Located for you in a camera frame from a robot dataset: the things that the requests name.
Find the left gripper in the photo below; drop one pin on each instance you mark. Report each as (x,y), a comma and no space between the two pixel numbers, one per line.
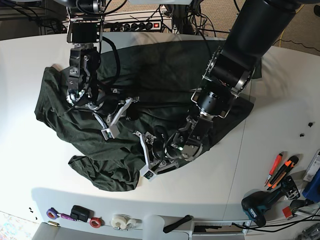
(162,152)

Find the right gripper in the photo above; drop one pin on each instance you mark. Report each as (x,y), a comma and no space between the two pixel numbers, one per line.
(108,117)

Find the dark green t-shirt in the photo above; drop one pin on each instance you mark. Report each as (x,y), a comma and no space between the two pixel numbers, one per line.
(162,75)

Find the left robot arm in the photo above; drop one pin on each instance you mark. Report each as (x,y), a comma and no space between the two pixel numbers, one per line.
(216,103)

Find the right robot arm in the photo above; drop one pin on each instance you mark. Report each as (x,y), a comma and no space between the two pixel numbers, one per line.
(85,92)

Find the black marker pen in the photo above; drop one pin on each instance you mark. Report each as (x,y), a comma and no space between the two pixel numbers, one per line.
(175,225)

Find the white tape roll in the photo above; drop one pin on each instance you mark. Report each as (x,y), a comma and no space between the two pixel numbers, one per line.
(124,222)

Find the red tape roll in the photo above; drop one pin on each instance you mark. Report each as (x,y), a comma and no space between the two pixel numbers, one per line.
(96,222)

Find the white power strip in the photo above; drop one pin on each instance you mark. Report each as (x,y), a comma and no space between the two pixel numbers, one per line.
(154,27)

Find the purple tape roll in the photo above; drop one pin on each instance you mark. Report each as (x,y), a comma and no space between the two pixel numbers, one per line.
(52,213)

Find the black orange utility knife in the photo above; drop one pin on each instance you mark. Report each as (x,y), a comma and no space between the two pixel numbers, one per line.
(282,172)

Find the blue box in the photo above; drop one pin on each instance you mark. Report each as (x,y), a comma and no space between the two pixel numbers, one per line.
(312,189)

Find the black action camera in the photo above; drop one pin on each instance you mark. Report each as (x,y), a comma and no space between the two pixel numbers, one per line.
(80,213)

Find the teal cordless drill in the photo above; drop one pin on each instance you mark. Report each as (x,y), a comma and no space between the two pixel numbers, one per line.
(258,203)

